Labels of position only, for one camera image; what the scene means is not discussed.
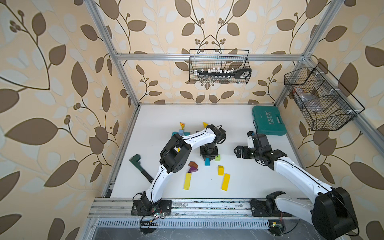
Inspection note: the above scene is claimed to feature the brown wooden block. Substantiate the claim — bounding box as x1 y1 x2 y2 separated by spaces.
188 161 199 169

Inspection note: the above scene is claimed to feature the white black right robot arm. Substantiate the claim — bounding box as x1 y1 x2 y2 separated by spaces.
234 131 359 240

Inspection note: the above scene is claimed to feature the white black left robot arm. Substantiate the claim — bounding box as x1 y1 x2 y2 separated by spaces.
141 125 226 212

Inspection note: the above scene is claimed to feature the purple triangular prism block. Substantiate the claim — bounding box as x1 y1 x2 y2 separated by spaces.
188 167 198 173

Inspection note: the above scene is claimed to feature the green plastic tool case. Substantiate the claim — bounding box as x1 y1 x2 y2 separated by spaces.
252 106 287 136

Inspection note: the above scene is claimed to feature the yellow rectangular block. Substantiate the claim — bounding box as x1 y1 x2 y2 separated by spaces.
221 174 231 191

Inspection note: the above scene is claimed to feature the yellow-green rectangular block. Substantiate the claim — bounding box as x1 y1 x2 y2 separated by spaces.
183 173 192 190

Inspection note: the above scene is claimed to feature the plastic bag in basket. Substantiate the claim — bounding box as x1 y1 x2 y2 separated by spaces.
295 88 324 112

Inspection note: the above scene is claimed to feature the dark green pipe wrench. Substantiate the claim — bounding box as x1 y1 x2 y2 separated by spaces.
130 154 154 183

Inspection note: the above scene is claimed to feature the black wire basket right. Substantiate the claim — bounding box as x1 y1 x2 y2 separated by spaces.
284 63 365 131

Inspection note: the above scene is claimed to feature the black wire basket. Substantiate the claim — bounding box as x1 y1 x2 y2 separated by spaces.
187 49 252 87
284 63 365 131

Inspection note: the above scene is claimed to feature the socket set rail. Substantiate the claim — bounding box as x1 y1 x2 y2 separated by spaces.
191 69 252 80

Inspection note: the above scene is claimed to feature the black wire basket back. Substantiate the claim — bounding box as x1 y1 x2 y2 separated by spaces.
187 49 252 87

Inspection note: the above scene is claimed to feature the aluminium front rail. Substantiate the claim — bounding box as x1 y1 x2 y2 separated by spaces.
88 198 299 220

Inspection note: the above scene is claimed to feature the aluminium frame post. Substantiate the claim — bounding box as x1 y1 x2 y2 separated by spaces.
274 0 346 107

